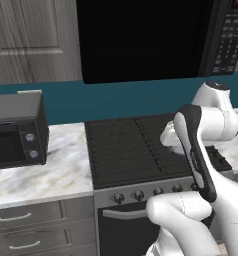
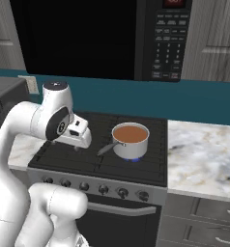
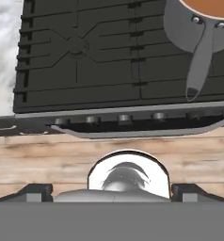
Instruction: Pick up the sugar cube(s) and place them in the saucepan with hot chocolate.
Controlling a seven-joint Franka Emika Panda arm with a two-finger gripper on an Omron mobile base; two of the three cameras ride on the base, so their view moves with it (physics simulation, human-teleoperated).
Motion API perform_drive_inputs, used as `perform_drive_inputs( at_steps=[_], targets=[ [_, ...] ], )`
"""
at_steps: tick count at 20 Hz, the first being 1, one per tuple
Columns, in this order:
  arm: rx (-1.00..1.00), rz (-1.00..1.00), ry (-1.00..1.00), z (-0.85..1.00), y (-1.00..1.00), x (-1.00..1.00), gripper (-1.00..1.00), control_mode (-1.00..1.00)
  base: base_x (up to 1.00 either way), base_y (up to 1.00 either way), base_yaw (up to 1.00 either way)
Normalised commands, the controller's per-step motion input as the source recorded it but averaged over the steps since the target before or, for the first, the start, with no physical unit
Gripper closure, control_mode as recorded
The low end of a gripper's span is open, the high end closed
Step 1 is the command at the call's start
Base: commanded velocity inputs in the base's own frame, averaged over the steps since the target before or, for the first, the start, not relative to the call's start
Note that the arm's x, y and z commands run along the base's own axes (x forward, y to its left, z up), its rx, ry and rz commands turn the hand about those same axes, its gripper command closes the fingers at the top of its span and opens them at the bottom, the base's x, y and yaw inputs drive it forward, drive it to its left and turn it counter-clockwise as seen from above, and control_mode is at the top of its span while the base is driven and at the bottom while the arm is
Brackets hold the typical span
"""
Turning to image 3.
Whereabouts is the grey saucepan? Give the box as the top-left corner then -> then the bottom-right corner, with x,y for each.
163,0 -> 224,103

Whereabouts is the dark grey drawer front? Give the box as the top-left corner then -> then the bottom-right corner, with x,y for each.
0,115 -> 53,137

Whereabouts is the grey oven door handle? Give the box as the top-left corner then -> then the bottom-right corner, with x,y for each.
50,118 -> 224,140

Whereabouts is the white and black round object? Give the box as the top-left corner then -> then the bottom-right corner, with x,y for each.
53,148 -> 171,203

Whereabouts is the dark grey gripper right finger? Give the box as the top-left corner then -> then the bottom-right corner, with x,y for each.
170,183 -> 224,203

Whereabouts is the grey oven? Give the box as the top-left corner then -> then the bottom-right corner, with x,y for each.
14,100 -> 224,140

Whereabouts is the silver drawer handle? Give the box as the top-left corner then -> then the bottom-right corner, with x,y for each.
0,124 -> 18,132

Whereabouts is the brown hot chocolate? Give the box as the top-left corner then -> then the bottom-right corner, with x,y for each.
178,0 -> 224,19

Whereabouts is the black hob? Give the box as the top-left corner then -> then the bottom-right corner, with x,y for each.
12,0 -> 224,115

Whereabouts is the grey hob knob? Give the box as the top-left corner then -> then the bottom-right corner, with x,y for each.
54,117 -> 71,126
117,114 -> 133,123
152,111 -> 168,122
85,115 -> 101,124

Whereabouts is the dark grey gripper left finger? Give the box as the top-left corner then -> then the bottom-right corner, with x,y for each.
0,183 -> 55,203

